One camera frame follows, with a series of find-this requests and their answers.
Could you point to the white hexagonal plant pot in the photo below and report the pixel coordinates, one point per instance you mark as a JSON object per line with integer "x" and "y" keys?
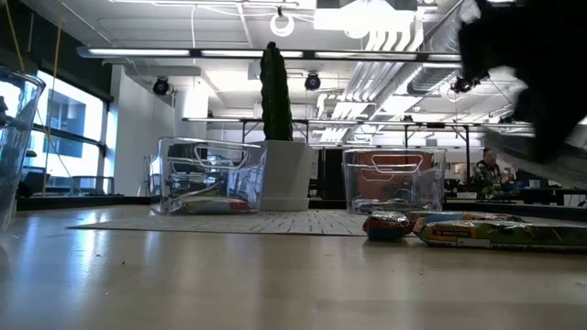
{"x": 286, "y": 179}

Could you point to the black background table frame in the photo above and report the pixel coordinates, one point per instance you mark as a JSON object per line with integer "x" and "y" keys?
{"x": 344, "y": 121}

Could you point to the green cactus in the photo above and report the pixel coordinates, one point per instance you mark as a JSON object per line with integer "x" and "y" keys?
{"x": 275, "y": 91}

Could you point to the green granola bar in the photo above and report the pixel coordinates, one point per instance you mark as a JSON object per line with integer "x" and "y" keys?
{"x": 500, "y": 234}
{"x": 463, "y": 216}

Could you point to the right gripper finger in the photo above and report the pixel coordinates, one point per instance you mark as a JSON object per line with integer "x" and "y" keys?
{"x": 555, "y": 119}

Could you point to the black ceiling spotlight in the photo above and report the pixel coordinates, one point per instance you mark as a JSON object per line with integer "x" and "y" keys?
{"x": 160, "y": 86}
{"x": 312, "y": 81}
{"x": 461, "y": 84}

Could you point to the grey woven placemat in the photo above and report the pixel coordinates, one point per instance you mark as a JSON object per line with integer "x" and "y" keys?
{"x": 229, "y": 223}

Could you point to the clear plastic bin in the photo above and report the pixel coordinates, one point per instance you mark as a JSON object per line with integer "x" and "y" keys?
{"x": 18, "y": 137}
{"x": 394, "y": 183}
{"x": 206, "y": 160}

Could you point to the long linear ceiling lamp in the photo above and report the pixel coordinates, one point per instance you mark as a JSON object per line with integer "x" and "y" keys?
{"x": 137, "y": 51}

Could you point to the red Chewy granola bar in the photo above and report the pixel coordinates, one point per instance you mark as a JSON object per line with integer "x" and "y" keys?
{"x": 211, "y": 205}

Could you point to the small round snack packet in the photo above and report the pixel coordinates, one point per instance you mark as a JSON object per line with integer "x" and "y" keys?
{"x": 387, "y": 227}

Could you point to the person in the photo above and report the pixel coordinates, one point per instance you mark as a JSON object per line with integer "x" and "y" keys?
{"x": 487, "y": 176}

